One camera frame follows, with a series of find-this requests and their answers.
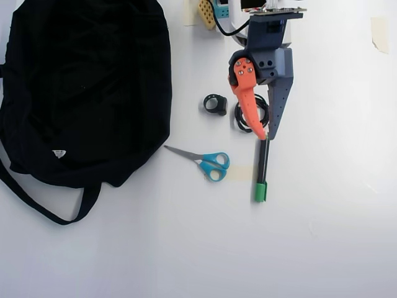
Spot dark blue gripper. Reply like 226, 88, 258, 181
228, 13, 304, 141

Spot black fabric bag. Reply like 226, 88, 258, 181
0, 0, 174, 226

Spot green and black marker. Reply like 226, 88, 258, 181
254, 137, 271, 204

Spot small beige tape strip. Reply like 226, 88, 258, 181
228, 165, 257, 183

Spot yellow perforated base block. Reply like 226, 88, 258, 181
197, 0, 217, 31

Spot beige tape beside base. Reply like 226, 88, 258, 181
182, 0, 200, 27

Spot large beige tape strip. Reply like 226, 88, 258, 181
370, 16, 390, 55

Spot black ring-shaped clicker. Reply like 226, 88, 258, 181
203, 93, 230, 117

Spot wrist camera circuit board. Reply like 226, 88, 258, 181
241, 6, 308, 16

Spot blue-handled scissors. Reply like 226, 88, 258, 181
163, 144, 231, 183

